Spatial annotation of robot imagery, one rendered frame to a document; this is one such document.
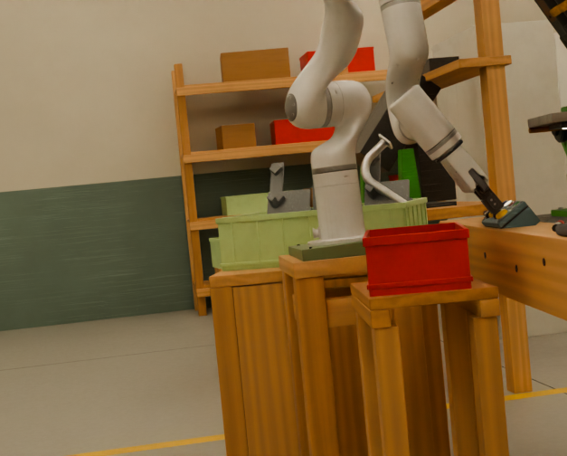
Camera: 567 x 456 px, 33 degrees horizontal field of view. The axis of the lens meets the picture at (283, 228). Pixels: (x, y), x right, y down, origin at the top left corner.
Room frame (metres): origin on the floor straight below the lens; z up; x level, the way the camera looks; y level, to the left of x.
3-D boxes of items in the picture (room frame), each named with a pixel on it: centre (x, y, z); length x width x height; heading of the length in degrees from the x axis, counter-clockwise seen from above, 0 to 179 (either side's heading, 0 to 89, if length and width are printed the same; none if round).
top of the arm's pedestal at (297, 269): (2.55, -0.16, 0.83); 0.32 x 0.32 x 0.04; 6
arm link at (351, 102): (2.57, -0.18, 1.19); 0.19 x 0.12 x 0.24; 115
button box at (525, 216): (2.21, -0.52, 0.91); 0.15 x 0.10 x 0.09; 2
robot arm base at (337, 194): (2.55, -0.15, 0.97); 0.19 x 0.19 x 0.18
